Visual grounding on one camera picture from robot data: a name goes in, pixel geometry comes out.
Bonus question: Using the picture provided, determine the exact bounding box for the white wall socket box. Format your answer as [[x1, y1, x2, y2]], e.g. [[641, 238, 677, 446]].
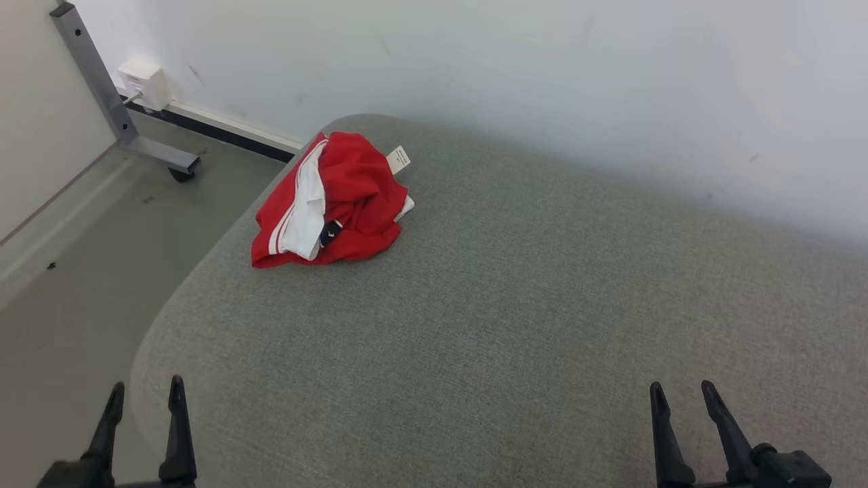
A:
[[117, 57, 172, 113]]

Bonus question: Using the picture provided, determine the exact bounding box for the red Bulls 23 jersey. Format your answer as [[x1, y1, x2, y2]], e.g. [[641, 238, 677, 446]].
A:
[[250, 131, 416, 269]]

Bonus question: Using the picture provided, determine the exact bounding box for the grey metal stand leg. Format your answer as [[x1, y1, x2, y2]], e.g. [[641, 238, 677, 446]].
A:
[[50, 1, 203, 184]]

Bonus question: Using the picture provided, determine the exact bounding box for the white wall baseboard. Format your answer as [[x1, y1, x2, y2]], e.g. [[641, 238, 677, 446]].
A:
[[114, 85, 307, 164]]

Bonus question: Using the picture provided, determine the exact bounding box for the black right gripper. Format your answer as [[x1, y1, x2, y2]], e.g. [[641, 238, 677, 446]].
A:
[[648, 380, 758, 488]]

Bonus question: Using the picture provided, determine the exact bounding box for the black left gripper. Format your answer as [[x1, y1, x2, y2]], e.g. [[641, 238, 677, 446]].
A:
[[37, 374, 199, 488]]

